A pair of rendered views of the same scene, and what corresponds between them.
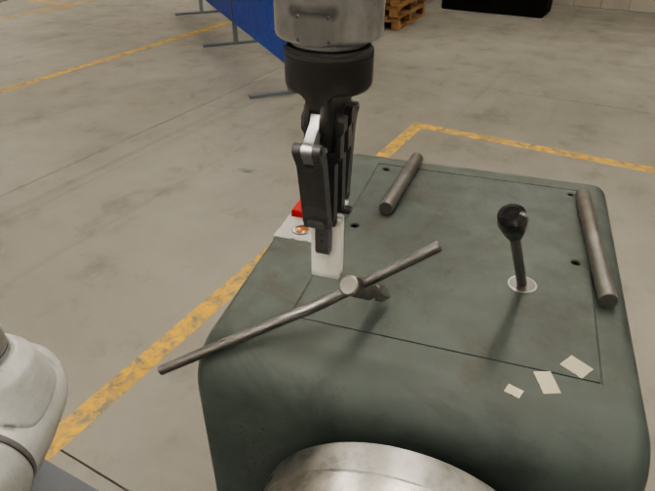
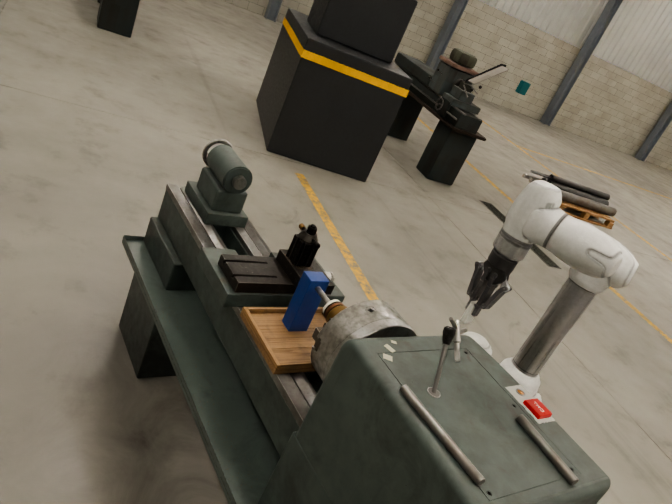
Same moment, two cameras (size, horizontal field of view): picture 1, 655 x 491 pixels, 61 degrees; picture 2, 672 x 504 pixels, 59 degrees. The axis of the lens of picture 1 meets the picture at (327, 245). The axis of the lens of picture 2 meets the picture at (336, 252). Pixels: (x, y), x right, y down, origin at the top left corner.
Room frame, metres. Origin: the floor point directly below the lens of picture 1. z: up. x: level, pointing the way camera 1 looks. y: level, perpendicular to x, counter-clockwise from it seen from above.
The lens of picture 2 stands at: (0.88, -1.51, 2.07)
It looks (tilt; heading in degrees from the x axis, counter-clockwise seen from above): 25 degrees down; 120
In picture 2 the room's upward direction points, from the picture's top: 25 degrees clockwise
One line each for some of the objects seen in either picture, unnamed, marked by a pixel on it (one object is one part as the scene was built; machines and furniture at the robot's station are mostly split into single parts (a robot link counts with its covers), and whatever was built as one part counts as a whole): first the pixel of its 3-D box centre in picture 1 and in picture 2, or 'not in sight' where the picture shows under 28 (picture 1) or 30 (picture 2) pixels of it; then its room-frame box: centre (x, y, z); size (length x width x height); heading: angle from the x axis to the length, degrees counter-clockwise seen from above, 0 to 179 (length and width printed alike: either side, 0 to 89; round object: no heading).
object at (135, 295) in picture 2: not in sight; (186, 298); (-0.87, 0.34, 0.34); 0.44 x 0.40 x 0.68; 72
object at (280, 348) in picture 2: not in sight; (301, 337); (0.00, 0.03, 0.88); 0.36 x 0.30 x 0.04; 72
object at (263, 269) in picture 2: not in sight; (277, 274); (-0.27, 0.14, 0.95); 0.43 x 0.18 x 0.04; 72
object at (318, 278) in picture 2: not in sight; (305, 301); (-0.06, 0.05, 1.00); 0.08 x 0.06 x 0.23; 72
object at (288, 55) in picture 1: (328, 94); (498, 267); (0.48, 0.00, 1.53); 0.08 x 0.07 x 0.09; 163
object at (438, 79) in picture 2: not in sight; (438, 100); (-3.19, 6.32, 0.84); 2.28 x 0.91 x 1.67; 151
